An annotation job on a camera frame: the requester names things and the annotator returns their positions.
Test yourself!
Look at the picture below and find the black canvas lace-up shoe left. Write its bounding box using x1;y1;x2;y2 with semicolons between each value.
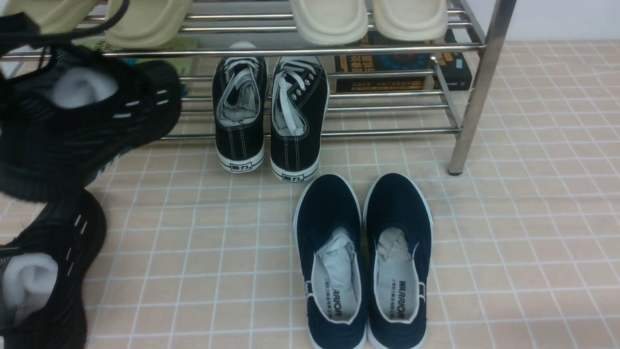
211;57;269;173

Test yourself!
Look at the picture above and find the cream slipper far left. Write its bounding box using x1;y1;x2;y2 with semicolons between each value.
2;0;100;33

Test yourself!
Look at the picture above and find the black canvas lace-up shoe right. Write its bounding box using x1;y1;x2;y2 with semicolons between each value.
270;57;330;183

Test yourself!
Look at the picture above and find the black canvas lace-up shoe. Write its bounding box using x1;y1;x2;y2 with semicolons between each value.
270;57;330;183
211;57;269;173

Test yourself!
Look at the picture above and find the black knit sneaker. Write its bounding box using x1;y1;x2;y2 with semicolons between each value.
1;13;183;203
0;190;107;349

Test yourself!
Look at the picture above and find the black book stack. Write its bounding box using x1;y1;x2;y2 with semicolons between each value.
334;52;473;93

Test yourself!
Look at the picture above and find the cream slipper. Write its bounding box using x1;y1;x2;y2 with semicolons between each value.
2;0;100;33
372;0;448;42
289;0;369;46
106;0;194;49

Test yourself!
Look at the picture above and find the navy slip-on shoe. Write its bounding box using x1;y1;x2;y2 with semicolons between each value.
292;173;369;349
363;173;434;349

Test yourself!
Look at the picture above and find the steel shoe rack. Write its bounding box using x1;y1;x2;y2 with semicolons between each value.
0;0;517;176

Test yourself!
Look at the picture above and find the green yellow book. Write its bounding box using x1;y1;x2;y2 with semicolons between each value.
78;37;199;77

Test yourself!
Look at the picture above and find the cream slipper far right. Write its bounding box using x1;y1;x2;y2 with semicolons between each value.
372;0;448;42

